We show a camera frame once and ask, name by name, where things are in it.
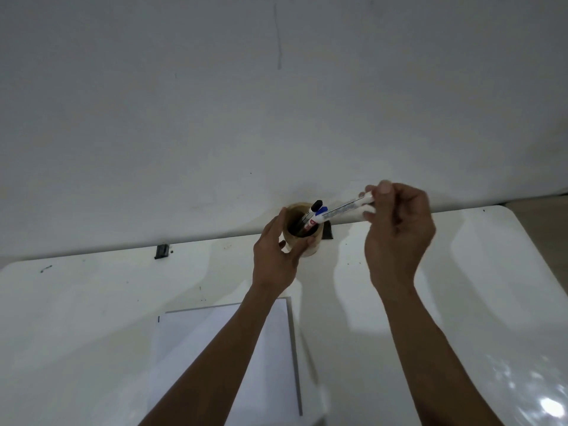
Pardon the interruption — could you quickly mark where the white paper sheet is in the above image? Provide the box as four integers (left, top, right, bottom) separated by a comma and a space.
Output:
146, 296, 304, 426

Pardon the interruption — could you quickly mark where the black marker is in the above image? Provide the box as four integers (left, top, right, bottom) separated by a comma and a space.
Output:
296, 199, 324, 235

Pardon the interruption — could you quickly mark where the red marker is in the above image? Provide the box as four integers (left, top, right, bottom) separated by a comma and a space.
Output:
326, 192, 376, 218

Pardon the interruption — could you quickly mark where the wooden pen holder cup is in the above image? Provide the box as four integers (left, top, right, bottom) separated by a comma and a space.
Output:
278, 204, 324, 259

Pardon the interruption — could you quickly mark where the person's right forearm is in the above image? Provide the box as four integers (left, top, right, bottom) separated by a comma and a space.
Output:
372, 279, 505, 426

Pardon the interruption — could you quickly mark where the person's right hand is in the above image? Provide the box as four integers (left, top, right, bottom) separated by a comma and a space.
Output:
358, 181, 438, 296

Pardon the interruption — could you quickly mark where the person's left forearm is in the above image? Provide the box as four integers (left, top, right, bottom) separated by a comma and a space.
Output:
140, 283, 285, 426

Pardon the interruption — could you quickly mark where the person's left hand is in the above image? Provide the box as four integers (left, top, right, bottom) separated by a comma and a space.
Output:
251, 207, 314, 300

